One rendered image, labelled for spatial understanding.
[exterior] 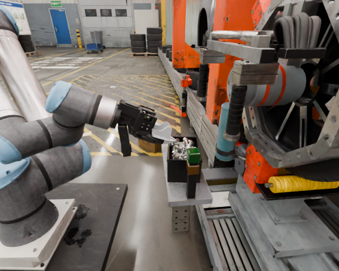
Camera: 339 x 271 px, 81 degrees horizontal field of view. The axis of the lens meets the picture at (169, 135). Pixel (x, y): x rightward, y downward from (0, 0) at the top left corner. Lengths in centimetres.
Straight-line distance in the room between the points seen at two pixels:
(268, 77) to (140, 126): 35
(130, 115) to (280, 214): 84
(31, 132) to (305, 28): 69
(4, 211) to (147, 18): 1132
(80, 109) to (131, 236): 86
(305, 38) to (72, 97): 55
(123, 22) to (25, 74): 1314
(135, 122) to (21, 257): 57
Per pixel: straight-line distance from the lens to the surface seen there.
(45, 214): 89
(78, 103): 56
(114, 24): 1411
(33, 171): 82
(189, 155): 65
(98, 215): 98
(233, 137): 55
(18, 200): 83
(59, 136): 65
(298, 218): 117
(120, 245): 123
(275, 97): 71
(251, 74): 50
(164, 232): 125
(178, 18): 299
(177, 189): 82
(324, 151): 62
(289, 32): 53
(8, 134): 63
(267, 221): 110
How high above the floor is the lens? 101
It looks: 28 degrees down
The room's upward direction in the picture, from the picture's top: straight up
